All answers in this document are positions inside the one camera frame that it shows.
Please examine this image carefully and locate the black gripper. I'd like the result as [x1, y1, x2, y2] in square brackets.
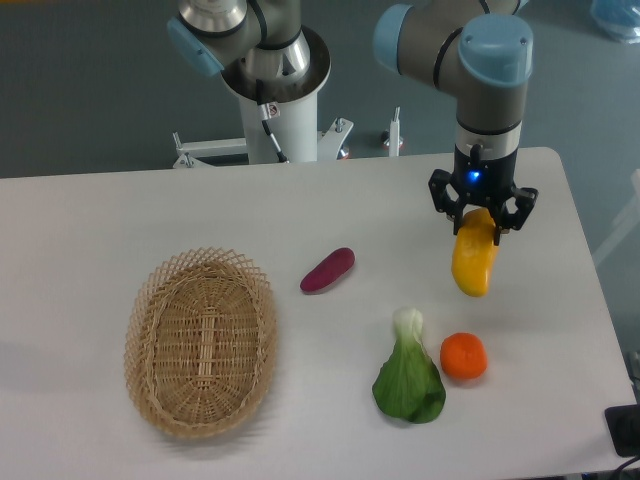
[428, 148, 539, 245]

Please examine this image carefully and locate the yellow mango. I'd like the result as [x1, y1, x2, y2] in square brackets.
[451, 208, 499, 297]

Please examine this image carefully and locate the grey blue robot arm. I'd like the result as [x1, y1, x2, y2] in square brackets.
[167, 1, 538, 238]

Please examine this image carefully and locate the orange tangerine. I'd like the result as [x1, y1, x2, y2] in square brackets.
[440, 332, 488, 380]

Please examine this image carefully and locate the purple sweet potato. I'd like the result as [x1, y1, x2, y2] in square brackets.
[299, 247, 356, 294]

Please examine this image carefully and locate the green bok choy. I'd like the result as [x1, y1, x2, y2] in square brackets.
[372, 307, 446, 424]

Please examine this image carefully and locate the black device at edge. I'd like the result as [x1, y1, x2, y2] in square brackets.
[604, 404, 639, 457]

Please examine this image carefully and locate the woven wicker basket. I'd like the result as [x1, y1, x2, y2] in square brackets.
[124, 248, 278, 439]

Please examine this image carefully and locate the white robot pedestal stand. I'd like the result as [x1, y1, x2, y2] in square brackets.
[173, 27, 354, 169]

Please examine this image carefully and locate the black cable on pedestal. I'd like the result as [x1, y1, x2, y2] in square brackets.
[254, 78, 290, 164]

